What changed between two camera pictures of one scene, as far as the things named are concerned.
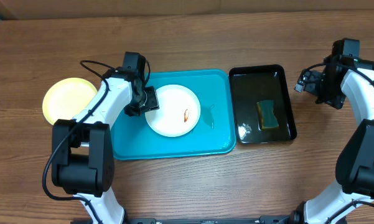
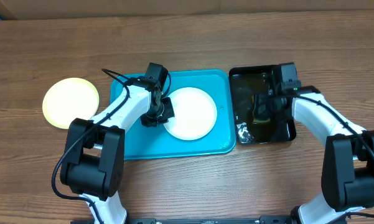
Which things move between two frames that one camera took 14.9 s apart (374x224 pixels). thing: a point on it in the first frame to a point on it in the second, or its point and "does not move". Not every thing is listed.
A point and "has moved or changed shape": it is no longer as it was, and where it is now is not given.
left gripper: x=153 y=104 to x=147 y=121
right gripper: x=314 y=82 to x=287 y=117
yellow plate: x=66 y=99 does not move
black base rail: x=277 y=219 does not move
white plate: x=179 y=111 has moved or changed shape
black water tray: x=250 y=84 does not move
